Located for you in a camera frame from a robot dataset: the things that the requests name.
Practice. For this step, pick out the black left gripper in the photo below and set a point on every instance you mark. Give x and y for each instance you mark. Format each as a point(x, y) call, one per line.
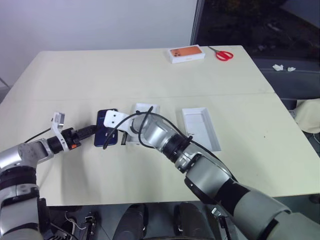
point(72, 138)

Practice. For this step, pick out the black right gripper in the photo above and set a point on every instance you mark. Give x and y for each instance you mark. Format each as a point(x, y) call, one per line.
point(123, 139)

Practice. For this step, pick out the dark blue smartphone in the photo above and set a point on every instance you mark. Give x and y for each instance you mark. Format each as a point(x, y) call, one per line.
point(103, 130)

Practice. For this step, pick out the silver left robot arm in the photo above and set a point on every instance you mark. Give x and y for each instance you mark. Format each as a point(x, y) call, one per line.
point(22, 153)

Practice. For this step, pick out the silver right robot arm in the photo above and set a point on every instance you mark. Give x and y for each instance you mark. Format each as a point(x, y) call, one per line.
point(205, 175)

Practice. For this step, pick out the white phone box base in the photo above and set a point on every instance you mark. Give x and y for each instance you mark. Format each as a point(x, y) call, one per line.
point(143, 107)

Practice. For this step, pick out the white phone box lid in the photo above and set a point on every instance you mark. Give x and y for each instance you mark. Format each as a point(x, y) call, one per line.
point(200, 127)

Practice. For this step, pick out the white box with orange phone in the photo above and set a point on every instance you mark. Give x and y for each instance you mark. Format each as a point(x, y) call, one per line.
point(186, 53)

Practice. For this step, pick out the dark rounded shape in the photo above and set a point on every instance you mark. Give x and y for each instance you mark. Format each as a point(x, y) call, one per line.
point(131, 222)

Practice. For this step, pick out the crumpled white paper scrap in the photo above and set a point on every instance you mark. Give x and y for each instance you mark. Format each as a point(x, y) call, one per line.
point(278, 67)
point(291, 69)

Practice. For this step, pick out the dark grey bench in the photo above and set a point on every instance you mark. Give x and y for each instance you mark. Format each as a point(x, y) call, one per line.
point(287, 82)

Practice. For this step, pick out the cream cushion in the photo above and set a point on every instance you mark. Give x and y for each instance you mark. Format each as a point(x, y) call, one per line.
point(310, 115)

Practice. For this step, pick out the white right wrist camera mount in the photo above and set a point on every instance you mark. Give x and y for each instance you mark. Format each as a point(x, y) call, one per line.
point(117, 119)

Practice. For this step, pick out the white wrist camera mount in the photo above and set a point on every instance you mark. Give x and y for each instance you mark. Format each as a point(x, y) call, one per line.
point(117, 119)
point(59, 120)

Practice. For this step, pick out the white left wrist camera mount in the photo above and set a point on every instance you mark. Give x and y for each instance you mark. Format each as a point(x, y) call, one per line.
point(59, 120)

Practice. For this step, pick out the grey window frame post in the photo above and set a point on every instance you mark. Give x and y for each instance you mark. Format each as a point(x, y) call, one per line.
point(197, 22)

